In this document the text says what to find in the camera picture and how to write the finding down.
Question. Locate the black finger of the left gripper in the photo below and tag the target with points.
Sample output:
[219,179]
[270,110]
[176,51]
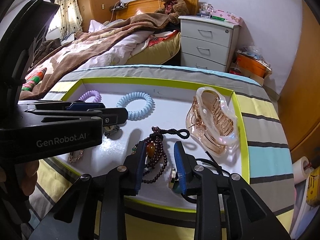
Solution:
[109,116]
[61,105]

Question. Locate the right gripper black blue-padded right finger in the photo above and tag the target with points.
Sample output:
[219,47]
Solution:
[224,201]

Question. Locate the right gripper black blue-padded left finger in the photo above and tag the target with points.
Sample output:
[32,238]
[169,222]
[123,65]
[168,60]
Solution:
[93,207]

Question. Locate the dark beaded necklace amber pendant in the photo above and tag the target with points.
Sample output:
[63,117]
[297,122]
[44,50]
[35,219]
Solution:
[154,152]

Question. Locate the translucent pink hair claw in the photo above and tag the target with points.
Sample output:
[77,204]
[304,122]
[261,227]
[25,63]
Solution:
[212,123]

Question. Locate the person's left hand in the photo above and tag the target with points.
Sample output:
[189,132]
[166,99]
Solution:
[20,179]

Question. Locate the brown fleece blanket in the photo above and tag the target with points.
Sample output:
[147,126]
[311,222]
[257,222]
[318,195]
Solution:
[72,55]

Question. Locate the striped bed sheet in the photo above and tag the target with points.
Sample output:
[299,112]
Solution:
[263,157]

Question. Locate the white lilac duvet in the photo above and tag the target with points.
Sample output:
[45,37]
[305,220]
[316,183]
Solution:
[115,50]

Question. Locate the yellow mattress sheet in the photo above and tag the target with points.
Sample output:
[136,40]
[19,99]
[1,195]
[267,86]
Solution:
[158,53]

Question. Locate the patterned window curtain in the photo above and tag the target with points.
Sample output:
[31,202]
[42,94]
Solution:
[70,17]

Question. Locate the white paper roll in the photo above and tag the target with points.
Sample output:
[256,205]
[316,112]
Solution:
[301,170]

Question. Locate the yellow tin box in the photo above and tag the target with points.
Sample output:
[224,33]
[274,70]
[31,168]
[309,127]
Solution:
[313,194]

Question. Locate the green shallow cardboard box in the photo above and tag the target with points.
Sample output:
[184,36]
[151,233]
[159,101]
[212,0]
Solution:
[153,103]

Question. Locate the wooden headboard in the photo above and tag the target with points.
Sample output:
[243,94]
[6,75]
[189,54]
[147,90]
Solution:
[136,7]

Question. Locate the grey drawer nightstand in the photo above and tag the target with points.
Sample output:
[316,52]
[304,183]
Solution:
[206,43]

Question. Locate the large wooden wardrobe right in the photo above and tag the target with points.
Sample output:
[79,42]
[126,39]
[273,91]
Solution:
[299,99]

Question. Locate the brown teddy bear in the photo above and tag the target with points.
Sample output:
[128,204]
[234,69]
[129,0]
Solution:
[174,9]

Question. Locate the cardboard box on floor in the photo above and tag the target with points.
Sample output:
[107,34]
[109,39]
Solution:
[259,74]

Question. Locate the orange plastic bin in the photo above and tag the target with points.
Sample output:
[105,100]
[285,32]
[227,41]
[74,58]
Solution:
[246,62]

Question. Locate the pink floral box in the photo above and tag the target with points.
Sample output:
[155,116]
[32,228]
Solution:
[228,16]

